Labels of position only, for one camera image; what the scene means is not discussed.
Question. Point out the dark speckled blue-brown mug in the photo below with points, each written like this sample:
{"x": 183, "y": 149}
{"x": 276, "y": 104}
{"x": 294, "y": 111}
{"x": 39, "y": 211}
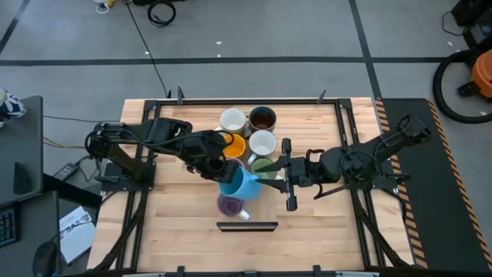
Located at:
{"x": 262, "y": 120}

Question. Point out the orange black vacuum cleaner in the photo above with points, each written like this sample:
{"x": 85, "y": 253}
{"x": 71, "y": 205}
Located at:
{"x": 436, "y": 86}

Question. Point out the grey desk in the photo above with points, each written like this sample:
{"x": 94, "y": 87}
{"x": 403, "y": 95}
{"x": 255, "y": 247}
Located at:
{"x": 23, "y": 142}

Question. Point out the green mug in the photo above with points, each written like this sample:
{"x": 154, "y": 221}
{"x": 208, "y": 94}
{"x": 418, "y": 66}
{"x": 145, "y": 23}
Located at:
{"x": 259, "y": 164}

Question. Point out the computer keyboard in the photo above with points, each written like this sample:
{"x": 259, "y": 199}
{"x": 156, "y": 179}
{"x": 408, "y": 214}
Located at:
{"x": 7, "y": 229}

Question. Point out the white paper sheet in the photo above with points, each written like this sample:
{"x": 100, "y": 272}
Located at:
{"x": 77, "y": 234}

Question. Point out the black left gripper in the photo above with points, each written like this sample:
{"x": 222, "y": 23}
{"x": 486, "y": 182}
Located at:
{"x": 215, "y": 167}

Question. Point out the yellow mug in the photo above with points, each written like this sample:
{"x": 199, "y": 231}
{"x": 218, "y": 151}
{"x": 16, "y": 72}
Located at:
{"x": 236, "y": 148}

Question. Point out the black power adapter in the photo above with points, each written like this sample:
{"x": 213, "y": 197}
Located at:
{"x": 66, "y": 171}

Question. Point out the orange shop vacuum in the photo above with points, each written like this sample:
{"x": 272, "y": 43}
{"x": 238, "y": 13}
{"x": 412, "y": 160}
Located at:
{"x": 483, "y": 75}

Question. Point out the blue mug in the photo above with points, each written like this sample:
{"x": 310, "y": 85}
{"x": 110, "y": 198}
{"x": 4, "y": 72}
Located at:
{"x": 242, "y": 188}

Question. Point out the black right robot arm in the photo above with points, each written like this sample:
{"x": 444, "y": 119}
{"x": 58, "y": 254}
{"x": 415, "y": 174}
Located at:
{"x": 376, "y": 150}

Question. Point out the dark purple ridged mug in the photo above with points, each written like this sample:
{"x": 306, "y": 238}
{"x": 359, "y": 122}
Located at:
{"x": 230, "y": 207}

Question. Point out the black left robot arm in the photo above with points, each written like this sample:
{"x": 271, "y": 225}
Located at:
{"x": 161, "y": 131}

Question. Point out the pale grey mug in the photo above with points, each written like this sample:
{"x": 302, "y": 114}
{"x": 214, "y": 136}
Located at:
{"x": 262, "y": 142}

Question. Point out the black aluminium table frame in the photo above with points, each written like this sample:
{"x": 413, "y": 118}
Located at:
{"x": 307, "y": 102}

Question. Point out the black hazard-striped floor mat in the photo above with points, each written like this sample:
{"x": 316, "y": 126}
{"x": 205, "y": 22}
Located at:
{"x": 442, "y": 238}

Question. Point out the black equipment case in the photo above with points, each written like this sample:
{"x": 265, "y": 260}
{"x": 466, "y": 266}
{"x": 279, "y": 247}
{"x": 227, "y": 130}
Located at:
{"x": 474, "y": 19}

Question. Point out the blue white patterned object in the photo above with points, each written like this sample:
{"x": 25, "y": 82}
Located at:
{"x": 11, "y": 107}

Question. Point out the cream mug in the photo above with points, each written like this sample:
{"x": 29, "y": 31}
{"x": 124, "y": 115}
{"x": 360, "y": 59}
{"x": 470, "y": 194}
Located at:
{"x": 232, "y": 119}

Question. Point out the black computer mouse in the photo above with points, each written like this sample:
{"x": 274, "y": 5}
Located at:
{"x": 45, "y": 257}

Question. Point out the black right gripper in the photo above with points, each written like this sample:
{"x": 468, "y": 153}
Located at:
{"x": 303, "y": 173}

